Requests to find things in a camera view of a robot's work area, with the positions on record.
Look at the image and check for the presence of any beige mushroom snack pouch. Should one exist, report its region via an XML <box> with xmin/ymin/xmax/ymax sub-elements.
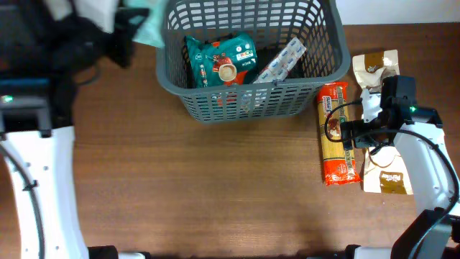
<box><xmin>352</xmin><ymin>50</ymin><xmax>400</xmax><ymax>93</ymax></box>

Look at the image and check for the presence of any glutinous rice bag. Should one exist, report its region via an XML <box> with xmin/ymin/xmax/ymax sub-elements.
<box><xmin>363</xmin><ymin>146</ymin><xmax>413</xmax><ymax>195</ymax></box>

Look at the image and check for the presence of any mint green packet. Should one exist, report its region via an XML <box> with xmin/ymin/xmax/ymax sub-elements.
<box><xmin>123</xmin><ymin>0</ymin><xmax>168</xmax><ymax>48</ymax></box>

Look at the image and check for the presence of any row of tissue packets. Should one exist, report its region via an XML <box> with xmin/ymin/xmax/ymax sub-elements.
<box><xmin>253</xmin><ymin>37</ymin><xmax>306</xmax><ymax>83</ymax></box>

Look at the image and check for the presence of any green Nescafe coffee bag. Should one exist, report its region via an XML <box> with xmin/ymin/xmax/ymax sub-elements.
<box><xmin>185</xmin><ymin>32</ymin><xmax>258</xmax><ymax>88</ymax></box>

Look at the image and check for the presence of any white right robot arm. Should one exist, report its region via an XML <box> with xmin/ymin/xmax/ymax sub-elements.
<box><xmin>339</xmin><ymin>76</ymin><xmax>459</xmax><ymax>258</ymax></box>

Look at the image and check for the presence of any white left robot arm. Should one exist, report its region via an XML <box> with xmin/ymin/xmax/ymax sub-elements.
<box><xmin>1</xmin><ymin>1</ymin><xmax>150</xmax><ymax>258</ymax></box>

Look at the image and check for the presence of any San Remo spaghetti packet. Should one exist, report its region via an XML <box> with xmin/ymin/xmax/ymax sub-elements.
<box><xmin>316</xmin><ymin>82</ymin><xmax>361</xmax><ymax>186</ymax></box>

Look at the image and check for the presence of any grey plastic lattice basket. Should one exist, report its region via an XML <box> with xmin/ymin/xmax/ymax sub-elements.
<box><xmin>157</xmin><ymin>0</ymin><xmax>351</xmax><ymax>123</ymax></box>

